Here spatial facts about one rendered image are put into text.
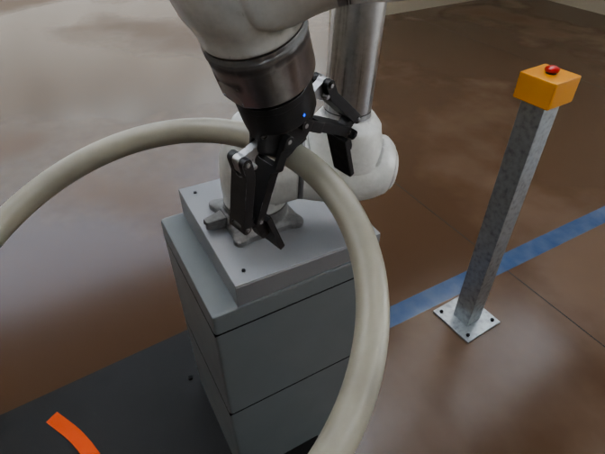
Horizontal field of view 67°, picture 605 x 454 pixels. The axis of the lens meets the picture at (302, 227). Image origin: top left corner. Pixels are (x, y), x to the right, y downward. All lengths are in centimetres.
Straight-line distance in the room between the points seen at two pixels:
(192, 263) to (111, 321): 108
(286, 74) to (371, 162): 62
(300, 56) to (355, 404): 28
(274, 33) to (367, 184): 67
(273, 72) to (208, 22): 6
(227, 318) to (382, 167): 47
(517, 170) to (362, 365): 131
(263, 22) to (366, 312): 24
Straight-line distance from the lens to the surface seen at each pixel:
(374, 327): 40
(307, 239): 109
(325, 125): 52
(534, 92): 152
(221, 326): 105
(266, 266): 102
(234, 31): 35
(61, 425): 194
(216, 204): 116
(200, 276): 111
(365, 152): 97
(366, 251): 42
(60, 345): 219
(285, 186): 100
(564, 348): 222
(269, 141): 46
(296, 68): 39
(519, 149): 161
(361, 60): 92
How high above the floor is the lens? 157
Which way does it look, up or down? 39 degrees down
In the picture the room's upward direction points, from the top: straight up
